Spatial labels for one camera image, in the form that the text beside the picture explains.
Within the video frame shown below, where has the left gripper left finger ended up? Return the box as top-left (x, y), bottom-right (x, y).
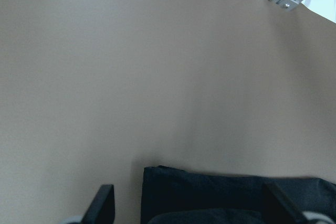
top-left (81, 184), bottom-right (116, 224)

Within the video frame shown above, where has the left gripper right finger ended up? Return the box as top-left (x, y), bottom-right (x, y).
top-left (262, 183), bottom-right (309, 224)

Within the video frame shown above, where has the black printed t-shirt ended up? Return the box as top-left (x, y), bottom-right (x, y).
top-left (141, 166), bottom-right (335, 223)

